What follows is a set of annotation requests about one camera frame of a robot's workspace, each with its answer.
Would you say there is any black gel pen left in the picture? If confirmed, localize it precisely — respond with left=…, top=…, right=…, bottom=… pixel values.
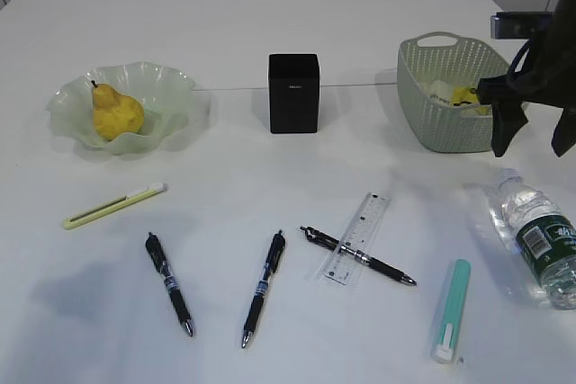
left=145, top=232, right=194, bottom=337

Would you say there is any yellow-green utility knife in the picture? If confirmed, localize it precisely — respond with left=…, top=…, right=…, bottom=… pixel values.
left=62, top=183, right=168, bottom=230

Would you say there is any clear plastic water bottle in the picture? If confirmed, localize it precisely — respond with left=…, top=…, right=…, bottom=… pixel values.
left=488, top=168, right=575, bottom=310

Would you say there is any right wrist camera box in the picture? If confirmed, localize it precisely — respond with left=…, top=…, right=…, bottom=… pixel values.
left=490, top=12, right=553, bottom=40

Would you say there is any clear plastic ruler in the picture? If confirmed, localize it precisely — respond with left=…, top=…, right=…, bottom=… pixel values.
left=323, top=192, right=390, bottom=286

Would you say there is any yellow white waste paper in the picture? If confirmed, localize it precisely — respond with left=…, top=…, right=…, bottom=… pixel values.
left=418, top=80, right=491, bottom=118

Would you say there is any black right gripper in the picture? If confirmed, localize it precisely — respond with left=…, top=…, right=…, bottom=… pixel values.
left=476, top=0, right=576, bottom=157

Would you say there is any black gel pen on ruler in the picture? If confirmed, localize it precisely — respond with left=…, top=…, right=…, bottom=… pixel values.
left=300, top=227, right=417, bottom=287

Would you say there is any yellow pear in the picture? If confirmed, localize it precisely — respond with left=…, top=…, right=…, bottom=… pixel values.
left=91, top=80, right=145, bottom=141

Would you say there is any pale green wavy glass plate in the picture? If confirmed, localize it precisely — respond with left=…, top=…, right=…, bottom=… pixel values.
left=47, top=61, right=211, bottom=156

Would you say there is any green woven plastic basket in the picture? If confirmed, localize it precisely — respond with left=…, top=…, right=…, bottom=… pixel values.
left=397, top=31, right=509, bottom=153

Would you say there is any blue black gel pen middle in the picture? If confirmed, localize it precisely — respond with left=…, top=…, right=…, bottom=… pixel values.
left=240, top=229, right=286, bottom=349

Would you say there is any black square pen holder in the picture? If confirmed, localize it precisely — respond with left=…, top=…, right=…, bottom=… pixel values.
left=268, top=53, right=320, bottom=134

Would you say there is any teal white utility knife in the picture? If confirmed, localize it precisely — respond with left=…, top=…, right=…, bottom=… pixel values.
left=432, top=259, right=471, bottom=364

